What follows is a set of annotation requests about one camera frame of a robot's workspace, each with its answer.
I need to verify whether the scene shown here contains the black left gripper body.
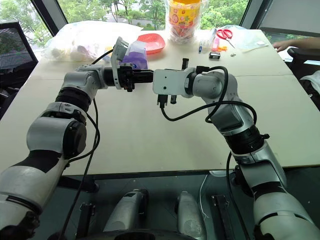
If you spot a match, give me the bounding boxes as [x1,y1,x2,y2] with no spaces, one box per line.
[119,63,136,93]

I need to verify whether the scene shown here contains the person's bare hand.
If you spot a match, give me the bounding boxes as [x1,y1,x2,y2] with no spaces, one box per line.
[272,40,291,53]

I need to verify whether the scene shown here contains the purple plastic packet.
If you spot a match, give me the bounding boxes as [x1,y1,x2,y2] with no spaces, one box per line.
[122,40,150,71]

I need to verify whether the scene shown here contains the red plastic bowl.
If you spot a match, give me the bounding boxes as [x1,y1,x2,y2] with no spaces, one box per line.
[136,33,166,55]

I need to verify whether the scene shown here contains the clear plastic tube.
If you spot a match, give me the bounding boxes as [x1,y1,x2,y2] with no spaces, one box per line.
[199,28,218,51]

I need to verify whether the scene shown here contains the clear candy jar yellow label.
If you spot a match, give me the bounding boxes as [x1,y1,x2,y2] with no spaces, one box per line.
[164,0,203,46]

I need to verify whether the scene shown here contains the clear plastic bag with toys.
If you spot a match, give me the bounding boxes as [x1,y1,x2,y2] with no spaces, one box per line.
[41,20,145,63]

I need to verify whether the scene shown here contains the clear flat plastic bag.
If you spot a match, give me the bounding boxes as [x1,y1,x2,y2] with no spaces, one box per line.
[219,24,270,54]

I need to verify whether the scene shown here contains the white roller blind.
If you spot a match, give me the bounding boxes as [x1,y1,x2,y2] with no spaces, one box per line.
[258,0,320,33]

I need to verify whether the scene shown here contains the black office chair with armrest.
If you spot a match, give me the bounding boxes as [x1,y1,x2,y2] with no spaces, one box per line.
[284,47,320,112]

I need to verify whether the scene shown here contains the black mesh office chair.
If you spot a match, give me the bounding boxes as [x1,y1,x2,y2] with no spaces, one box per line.
[0,21,40,118]

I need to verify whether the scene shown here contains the white cloth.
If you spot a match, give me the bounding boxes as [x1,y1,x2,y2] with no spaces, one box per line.
[299,70,320,99]

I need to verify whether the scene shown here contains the grey rounded robot leg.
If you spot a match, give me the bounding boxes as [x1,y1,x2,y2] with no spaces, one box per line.
[103,188,150,234]
[176,191,208,240]

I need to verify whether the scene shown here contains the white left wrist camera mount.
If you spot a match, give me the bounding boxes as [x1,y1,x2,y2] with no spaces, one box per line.
[110,36,130,90]

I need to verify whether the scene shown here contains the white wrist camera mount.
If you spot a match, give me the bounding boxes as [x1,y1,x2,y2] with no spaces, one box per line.
[152,67,192,99]
[110,36,130,90]

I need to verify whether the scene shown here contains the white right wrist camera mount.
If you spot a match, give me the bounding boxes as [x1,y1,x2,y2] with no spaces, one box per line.
[152,67,192,99]

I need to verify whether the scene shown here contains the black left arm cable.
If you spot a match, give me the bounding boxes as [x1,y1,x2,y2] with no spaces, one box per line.
[56,48,116,240]

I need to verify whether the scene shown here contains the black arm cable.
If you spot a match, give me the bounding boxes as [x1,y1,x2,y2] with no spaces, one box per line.
[156,65,258,240]
[56,48,116,240]

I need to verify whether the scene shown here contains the red handled scissors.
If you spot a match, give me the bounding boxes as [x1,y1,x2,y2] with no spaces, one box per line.
[215,28,236,49]

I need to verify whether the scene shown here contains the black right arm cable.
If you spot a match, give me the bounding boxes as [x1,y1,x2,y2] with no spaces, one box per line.
[156,65,258,240]

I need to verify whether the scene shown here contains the black window frame post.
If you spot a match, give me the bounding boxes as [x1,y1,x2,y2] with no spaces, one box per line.
[239,0,263,31]
[31,0,69,37]

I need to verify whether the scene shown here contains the thin white cable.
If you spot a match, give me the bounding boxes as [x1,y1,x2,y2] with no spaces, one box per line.
[199,174,210,220]

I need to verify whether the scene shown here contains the black metal bracket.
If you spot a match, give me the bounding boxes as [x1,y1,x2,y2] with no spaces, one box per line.
[210,194,237,240]
[74,202,97,240]

